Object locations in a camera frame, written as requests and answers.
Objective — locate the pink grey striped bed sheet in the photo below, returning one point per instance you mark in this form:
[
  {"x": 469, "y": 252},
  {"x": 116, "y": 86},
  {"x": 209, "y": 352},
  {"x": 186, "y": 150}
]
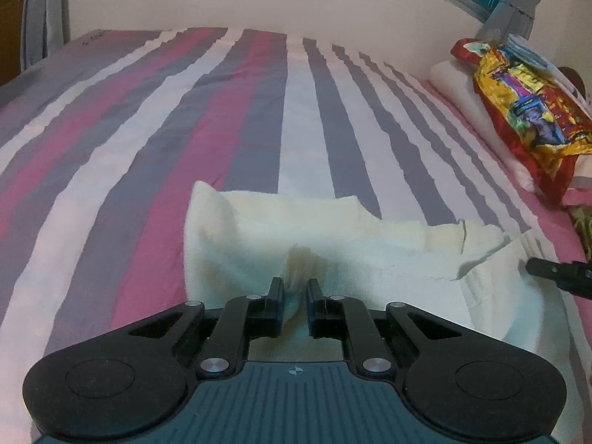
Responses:
[{"x": 138, "y": 171}]

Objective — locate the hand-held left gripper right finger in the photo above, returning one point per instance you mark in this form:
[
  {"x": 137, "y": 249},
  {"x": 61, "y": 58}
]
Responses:
[{"x": 313, "y": 317}]

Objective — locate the green cloth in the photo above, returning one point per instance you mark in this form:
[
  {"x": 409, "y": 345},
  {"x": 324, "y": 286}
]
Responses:
[{"x": 583, "y": 229}]

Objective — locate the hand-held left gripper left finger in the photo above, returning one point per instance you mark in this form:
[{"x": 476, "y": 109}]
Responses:
[{"x": 276, "y": 317}]

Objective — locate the brown wooden wardrobe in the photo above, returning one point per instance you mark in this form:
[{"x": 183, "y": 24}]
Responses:
[{"x": 11, "y": 23}]

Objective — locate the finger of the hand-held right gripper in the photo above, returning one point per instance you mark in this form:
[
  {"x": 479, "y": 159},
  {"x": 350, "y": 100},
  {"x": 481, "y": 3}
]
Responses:
[{"x": 559, "y": 273}]

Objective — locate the white pillow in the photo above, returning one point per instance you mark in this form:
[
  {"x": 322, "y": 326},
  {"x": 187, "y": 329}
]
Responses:
[{"x": 462, "y": 92}]

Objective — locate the blue white folded cloth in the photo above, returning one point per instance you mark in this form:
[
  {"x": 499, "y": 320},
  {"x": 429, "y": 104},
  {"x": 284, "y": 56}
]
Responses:
[{"x": 525, "y": 51}]

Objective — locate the striped pillow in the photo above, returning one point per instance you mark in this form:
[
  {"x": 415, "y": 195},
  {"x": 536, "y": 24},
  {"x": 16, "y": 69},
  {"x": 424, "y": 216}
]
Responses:
[{"x": 580, "y": 180}]

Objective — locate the colourful printed pillow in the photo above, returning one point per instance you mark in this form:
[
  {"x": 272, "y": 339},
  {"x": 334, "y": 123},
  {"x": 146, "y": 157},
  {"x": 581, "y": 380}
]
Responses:
[{"x": 532, "y": 111}]

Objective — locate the white knitted sweater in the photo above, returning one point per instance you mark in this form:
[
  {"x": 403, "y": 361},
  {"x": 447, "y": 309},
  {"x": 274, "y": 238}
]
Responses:
[{"x": 370, "y": 249}]

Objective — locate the grey curtain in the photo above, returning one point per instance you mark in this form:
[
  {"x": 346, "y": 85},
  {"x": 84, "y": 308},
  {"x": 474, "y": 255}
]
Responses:
[
  {"x": 513, "y": 4},
  {"x": 44, "y": 9}
]

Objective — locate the brown white headboard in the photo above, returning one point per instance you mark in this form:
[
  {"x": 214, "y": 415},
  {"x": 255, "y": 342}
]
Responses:
[{"x": 573, "y": 81}]

